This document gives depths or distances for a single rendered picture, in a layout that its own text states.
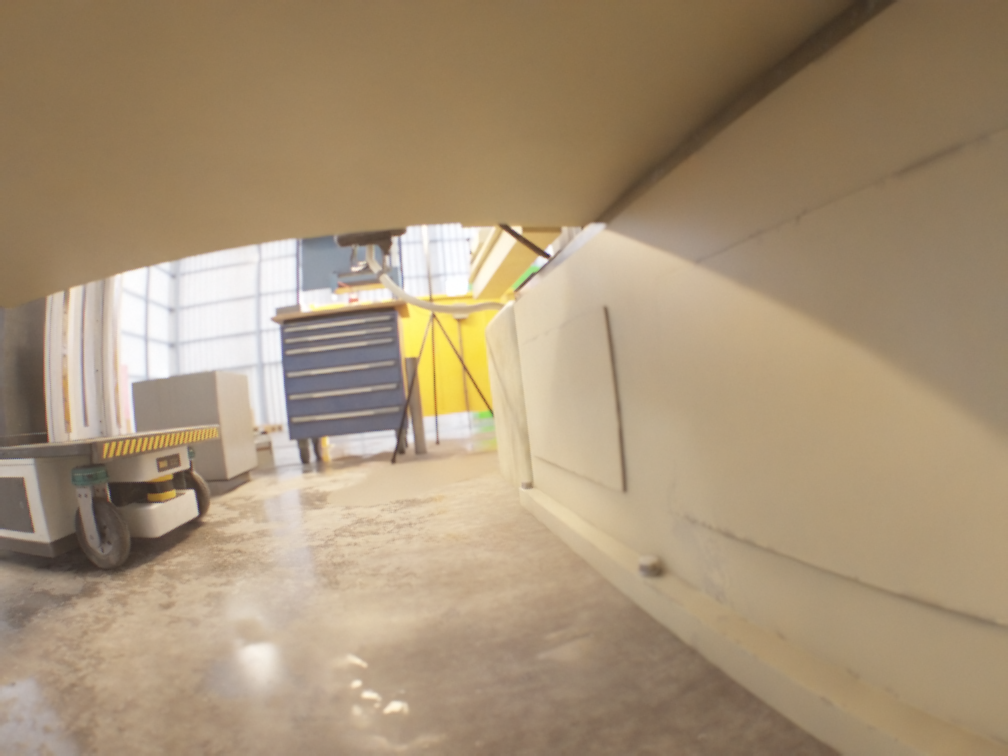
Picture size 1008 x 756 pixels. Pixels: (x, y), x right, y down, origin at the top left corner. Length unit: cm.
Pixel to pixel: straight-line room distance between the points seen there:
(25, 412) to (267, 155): 120
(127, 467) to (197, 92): 102
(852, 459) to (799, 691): 21
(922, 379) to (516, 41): 38
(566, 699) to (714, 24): 64
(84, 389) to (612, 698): 153
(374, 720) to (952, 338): 60
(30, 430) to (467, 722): 138
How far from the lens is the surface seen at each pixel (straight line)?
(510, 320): 125
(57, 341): 142
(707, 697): 49
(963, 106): 35
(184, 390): 212
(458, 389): 376
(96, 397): 159
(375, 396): 260
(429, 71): 38
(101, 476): 117
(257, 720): 56
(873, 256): 35
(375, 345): 262
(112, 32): 37
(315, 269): 334
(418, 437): 256
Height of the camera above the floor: 34
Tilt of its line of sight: 1 degrees up
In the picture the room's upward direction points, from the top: 7 degrees counter-clockwise
